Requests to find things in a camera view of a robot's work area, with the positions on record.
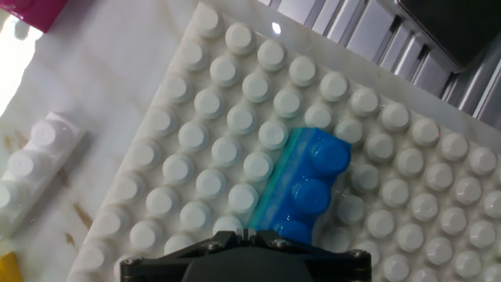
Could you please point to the white four-stud block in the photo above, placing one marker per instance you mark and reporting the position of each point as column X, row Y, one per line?
column 35, row 164

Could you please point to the white studded baseplate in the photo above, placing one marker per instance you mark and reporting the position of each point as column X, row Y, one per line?
column 391, row 196

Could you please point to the blue four-stud block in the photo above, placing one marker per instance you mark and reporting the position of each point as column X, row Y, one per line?
column 309, row 188

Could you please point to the magenta three-stud block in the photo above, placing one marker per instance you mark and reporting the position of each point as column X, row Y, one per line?
column 39, row 11

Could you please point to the white marble board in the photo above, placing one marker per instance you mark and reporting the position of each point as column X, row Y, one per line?
column 98, row 78

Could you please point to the teal four-stud block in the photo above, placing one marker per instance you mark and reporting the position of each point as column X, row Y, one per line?
column 276, row 184

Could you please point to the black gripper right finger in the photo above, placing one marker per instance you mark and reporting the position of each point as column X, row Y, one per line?
column 336, row 270

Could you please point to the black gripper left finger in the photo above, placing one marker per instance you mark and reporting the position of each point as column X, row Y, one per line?
column 168, row 270

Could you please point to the orange-yellow four-stud block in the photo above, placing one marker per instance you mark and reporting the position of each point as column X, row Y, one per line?
column 8, row 268

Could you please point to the silver digital scale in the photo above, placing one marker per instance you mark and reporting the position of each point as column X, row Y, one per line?
column 458, row 27

